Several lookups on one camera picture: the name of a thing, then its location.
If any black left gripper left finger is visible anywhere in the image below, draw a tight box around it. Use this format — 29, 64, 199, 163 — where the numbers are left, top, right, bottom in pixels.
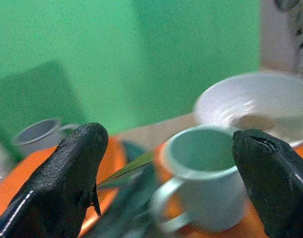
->
0, 122, 109, 238

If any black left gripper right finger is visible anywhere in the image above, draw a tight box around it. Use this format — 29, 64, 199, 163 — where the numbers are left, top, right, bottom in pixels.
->
232, 128, 303, 238

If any orange round plate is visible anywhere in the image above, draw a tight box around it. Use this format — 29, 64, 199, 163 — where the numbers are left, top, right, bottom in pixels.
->
155, 141, 303, 238
0, 136, 128, 238

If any white ceramic bowl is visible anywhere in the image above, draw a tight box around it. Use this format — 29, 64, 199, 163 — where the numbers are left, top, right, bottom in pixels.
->
192, 71, 303, 147

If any green chair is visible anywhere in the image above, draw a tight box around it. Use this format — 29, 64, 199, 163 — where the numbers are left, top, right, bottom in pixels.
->
0, 60, 89, 163

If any white mug with handle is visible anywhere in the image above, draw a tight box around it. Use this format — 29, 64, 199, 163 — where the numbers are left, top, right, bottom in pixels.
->
12, 117, 80, 158
150, 124, 249, 233

